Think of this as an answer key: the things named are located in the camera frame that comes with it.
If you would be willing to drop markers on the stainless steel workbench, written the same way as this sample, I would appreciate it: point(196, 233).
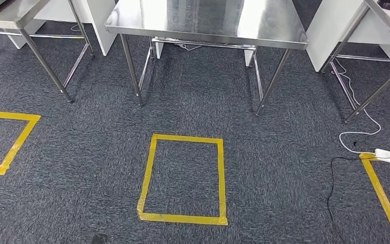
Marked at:
point(198, 17)

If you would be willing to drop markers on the white cabinet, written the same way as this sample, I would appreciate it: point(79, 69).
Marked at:
point(329, 33)
point(102, 27)

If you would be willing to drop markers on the white power strip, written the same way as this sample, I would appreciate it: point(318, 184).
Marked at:
point(385, 155)

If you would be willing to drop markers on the dark left wrist camera mount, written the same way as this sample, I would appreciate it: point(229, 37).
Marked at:
point(99, 239)

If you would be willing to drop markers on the yellow floor tape square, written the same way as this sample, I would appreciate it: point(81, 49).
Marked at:
point(148, 175)
point(380, 192)
point(20, 141)

